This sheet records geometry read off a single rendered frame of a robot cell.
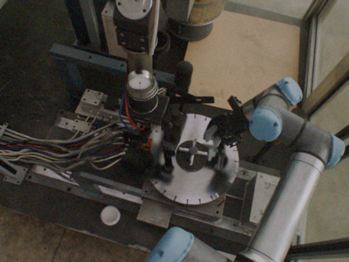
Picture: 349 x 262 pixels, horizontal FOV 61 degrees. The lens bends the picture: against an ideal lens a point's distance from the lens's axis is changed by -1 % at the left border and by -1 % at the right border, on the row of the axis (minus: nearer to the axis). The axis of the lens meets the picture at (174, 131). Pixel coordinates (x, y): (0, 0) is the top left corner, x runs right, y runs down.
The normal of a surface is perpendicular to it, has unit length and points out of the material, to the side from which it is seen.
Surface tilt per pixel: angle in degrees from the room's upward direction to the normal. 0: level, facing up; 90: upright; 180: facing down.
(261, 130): 68
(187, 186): 0
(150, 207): 0
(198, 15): 90
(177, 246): 18
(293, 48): 0
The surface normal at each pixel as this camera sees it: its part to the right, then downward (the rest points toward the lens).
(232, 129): -0.80, -0.48
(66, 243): 0.06, -0.41
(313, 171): 0.25, -0.24
